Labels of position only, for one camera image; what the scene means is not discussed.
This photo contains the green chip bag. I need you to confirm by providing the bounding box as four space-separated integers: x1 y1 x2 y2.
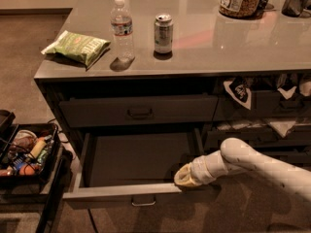
41 30 111 68

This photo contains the clear plastic water bottle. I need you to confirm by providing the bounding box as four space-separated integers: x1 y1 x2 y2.
111 0 135 62

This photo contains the black floor cable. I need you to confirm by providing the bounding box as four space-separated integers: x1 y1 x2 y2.
86 209 100 233

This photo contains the grey counter cabinet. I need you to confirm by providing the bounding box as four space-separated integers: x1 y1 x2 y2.
33 0 311 181

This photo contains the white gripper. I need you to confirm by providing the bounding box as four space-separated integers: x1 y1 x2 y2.
174 153 227 187

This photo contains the black bin of items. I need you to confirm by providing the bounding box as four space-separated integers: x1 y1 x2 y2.
0 123 60 185

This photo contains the grey drawer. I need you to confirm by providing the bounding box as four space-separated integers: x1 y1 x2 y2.
213 90 311 121
263 151 311 166
59 94 218 128
63 129 221 209
204 126 311 150

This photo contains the silver soda can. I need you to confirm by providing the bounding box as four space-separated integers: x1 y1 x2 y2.
155 14 173 54

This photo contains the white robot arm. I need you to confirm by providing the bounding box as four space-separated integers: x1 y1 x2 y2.
174 138 311 202

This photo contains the dark glass pitcher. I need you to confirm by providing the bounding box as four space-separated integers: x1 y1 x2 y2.
282 0 307 17

